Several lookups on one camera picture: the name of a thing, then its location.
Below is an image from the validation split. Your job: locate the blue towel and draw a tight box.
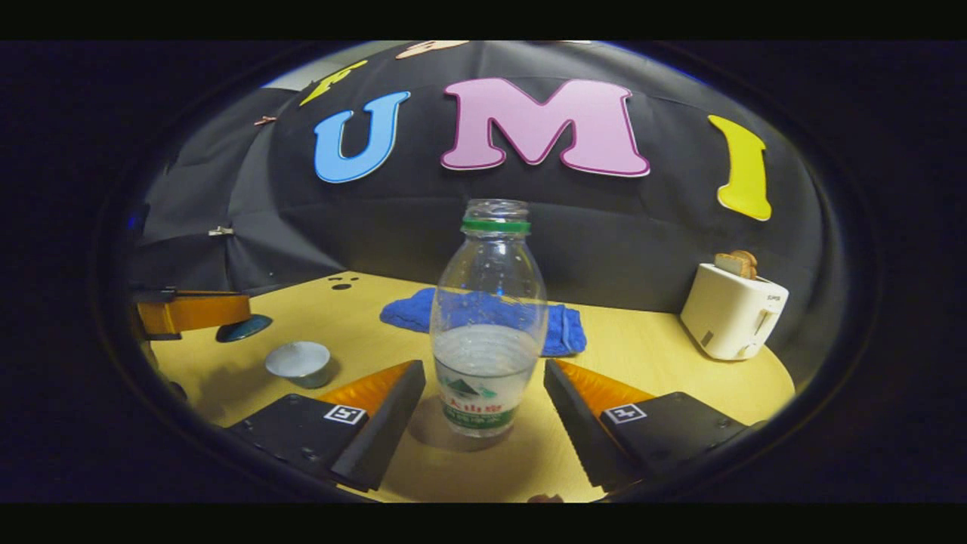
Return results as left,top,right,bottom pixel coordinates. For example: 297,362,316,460
378,286,588,358

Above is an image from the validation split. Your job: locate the teal teacup white inside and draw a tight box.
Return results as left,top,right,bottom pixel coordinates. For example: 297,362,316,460
264,340,332,389

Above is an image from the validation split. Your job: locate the white toaster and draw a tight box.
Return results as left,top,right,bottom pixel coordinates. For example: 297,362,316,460
679,262,789,362

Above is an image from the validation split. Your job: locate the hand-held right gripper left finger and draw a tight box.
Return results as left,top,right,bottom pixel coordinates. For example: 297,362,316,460
227,360,427,493

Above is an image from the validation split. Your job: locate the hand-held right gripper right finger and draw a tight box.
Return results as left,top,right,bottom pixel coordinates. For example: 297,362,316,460
544,360,749,493

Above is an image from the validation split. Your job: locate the black backdrop cloth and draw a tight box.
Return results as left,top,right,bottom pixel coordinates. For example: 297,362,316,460
128,42,832,371

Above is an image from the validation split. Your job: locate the clear plastic water bottle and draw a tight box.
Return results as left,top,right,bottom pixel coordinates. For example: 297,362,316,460
429,199,549,439

